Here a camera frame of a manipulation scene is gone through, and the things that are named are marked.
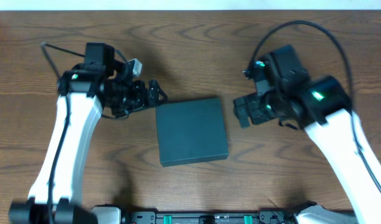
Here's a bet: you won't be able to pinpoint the black mounting rail green clips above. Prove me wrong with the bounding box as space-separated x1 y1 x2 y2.
93 203 356 224

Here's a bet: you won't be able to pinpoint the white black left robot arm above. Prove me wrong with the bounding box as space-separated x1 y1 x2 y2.
8 59 167 223

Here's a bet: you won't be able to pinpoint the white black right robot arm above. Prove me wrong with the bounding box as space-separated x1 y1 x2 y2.
233 75 381 223

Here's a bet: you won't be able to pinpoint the black cardboard box with lid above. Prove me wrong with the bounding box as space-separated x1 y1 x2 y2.
156 98 229 167

